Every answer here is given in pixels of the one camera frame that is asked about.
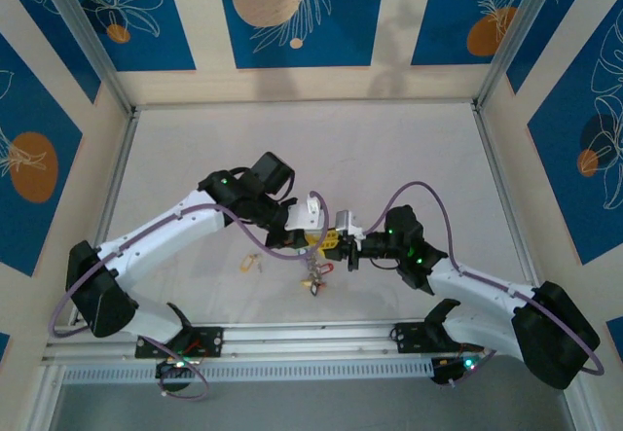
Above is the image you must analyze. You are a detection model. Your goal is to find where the keyring with tagged keys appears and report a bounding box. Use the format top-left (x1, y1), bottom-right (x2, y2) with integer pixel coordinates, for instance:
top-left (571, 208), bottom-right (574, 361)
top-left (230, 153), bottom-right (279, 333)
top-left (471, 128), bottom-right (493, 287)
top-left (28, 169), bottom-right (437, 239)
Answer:
top-left (297, 250), bottom-right (336, 299)

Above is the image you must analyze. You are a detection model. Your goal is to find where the key with yellow tag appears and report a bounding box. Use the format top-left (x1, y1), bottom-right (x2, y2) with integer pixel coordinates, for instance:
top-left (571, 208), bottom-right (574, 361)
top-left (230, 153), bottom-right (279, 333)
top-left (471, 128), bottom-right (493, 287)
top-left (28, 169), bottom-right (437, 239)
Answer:
top-left (238, 253), bottom-right (267, 274)

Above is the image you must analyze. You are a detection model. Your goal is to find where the grey metal panel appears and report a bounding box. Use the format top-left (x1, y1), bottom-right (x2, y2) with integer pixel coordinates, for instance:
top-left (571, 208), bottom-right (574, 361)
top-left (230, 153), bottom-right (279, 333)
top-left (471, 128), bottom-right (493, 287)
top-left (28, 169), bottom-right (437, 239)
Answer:
top-left (48, 380), bottom-right (578, 431)

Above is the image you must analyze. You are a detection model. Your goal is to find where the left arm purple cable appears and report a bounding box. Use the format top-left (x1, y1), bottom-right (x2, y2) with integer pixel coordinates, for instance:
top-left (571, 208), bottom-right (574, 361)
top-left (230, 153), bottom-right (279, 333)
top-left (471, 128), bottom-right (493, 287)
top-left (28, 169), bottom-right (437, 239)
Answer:
top-left (48, 189), bottom-right (330, 402)

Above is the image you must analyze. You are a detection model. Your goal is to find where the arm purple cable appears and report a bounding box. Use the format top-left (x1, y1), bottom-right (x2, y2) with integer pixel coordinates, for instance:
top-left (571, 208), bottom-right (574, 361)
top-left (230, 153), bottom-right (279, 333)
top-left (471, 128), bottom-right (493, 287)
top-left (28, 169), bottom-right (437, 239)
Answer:
top-left (362, 181), bottom-right (605, 389)
top-left (48, 189), bottom-right (330, 402)

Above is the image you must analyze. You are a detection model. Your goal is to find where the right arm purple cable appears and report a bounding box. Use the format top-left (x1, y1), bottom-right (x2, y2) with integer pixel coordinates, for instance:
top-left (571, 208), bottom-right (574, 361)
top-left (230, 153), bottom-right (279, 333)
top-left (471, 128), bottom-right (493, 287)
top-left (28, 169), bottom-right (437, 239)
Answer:
top-left (362, 181), bottom-right (605, 389)

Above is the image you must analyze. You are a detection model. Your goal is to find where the wide aluminium mounting rail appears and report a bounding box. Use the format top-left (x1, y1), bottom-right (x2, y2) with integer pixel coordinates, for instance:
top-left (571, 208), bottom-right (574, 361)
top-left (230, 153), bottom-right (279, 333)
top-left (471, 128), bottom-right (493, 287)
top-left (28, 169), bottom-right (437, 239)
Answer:
top-left (41, 321), bottom-right (497, 365)

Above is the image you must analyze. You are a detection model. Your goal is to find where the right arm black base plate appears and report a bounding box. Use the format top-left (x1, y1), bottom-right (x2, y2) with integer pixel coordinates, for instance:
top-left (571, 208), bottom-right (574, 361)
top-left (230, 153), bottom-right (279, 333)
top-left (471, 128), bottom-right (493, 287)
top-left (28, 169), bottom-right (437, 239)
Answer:
top-left (392, 321), bottom-right (439, 354)

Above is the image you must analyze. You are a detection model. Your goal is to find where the aluminium side rail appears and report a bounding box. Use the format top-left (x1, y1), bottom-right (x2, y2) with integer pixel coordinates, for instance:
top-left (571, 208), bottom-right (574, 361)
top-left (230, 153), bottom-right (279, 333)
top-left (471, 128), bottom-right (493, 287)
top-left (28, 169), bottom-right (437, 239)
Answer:
top-left (67, 109), bottom-right (142, 328)
top-left (471, 104), bottom-right (541, 289)

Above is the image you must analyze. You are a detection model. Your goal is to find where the slotted grey cable duct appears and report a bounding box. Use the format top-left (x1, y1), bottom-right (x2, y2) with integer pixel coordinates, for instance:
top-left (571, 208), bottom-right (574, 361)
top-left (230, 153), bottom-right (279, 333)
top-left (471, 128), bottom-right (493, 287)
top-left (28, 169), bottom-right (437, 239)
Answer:
top-left (60, 358), bottom-right (437, 384)

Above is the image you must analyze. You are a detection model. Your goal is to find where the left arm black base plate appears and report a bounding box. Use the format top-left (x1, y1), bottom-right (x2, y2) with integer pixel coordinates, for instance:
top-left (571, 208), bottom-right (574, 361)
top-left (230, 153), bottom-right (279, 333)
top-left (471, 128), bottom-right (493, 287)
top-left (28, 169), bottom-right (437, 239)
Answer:
top-left (134, 326), bottom-right (225, 359)

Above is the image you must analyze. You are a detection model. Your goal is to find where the aluminium frame post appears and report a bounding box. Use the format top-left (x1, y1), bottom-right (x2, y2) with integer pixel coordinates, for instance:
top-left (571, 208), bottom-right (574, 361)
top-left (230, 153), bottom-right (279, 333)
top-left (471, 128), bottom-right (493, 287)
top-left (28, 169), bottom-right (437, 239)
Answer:
top-left (474, 0), bottom-right (570, 114)
top-left (36, 0), bottom-right (136, 116)

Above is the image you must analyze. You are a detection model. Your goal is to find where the short aluminium post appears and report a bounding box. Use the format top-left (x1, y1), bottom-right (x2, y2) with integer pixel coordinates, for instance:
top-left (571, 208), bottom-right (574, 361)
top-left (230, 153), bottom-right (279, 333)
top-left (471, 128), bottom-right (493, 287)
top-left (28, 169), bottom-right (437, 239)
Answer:
top-left (26, 360), bottom-right (67, 431)
top-left (554, 381), bottom-right (603, 431)

